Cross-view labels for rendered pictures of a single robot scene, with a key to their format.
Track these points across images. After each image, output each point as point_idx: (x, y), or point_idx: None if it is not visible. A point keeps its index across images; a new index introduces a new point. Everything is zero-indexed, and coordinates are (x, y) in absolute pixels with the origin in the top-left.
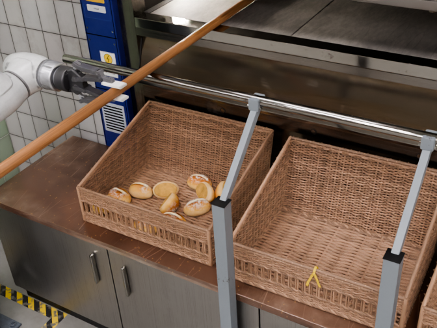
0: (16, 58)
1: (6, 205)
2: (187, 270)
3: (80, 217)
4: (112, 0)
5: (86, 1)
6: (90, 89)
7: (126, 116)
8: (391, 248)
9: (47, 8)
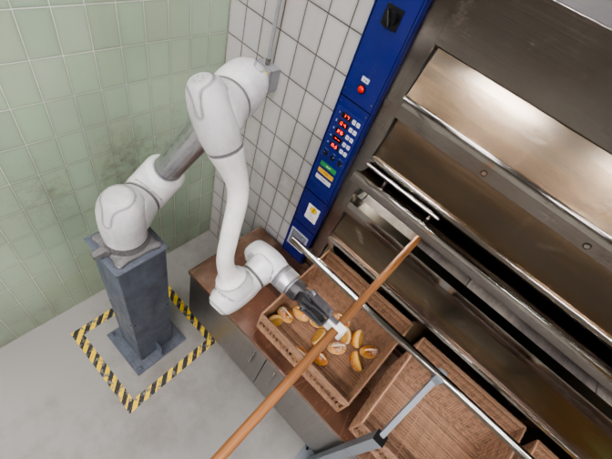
0: (260, 255)
1: (202, 287)
2: (321, 410)
3: (254, 321)
4: (339, 184)
5: (317, 170)
6: (313, 311)
7: (306, 245)
8: None
9: (280, 148)
